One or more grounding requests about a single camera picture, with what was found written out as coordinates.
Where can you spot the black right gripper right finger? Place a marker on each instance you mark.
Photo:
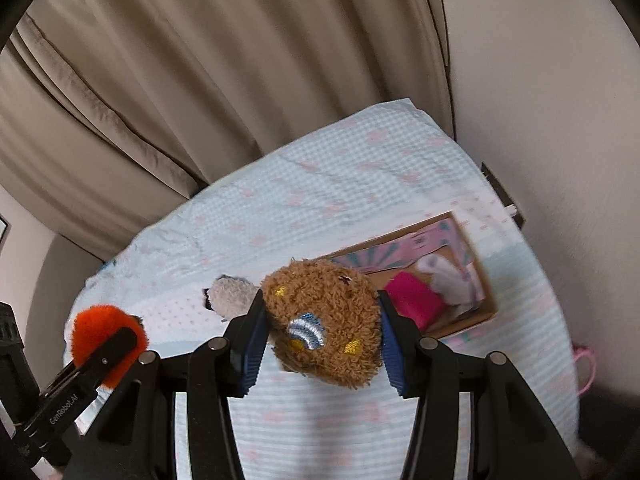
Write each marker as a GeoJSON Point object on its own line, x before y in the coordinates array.
{"type": "Point", "coordinates": [481, 406]}

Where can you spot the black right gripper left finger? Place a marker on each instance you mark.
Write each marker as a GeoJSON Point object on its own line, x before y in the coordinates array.
{"type": "Point", "coordinates": [133, 436]}

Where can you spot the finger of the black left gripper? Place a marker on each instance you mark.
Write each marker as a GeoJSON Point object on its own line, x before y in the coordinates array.
{"type": "Point", "coordinates": [73, 391]}

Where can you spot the orange plush toy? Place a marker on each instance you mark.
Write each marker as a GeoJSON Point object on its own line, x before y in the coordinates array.
{"type": "Point", "coordinates": [94, 326]}

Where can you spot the brown plush toy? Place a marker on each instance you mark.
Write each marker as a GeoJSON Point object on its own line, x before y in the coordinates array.
{"type": "Point", "coordinates": [325, 322]}

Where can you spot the magenta soft item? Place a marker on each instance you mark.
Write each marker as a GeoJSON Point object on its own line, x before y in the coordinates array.
{"type": "Point", "coordinates": [414, 299]}

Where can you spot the white sock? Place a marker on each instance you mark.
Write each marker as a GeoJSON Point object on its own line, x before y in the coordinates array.
{"type": "Point", "coordinates": [446, 280]}

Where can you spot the beige fluffy plush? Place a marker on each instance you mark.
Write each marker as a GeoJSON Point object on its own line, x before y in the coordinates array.
{"type": "Point", "coordinates": [229, 296]}

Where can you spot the pink cardboard box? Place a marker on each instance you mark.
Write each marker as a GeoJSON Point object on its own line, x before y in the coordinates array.
{"type": "Point", "coordinates": [437, 253]}

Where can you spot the light blue checkered blanket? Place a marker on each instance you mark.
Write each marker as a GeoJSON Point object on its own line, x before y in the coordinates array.
{"type": "Point", "coordinates": [384, 168]}

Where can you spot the beige curtain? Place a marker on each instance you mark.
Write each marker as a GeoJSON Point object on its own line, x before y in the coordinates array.
{"type": "Point", "coordinates": [115, 112]}

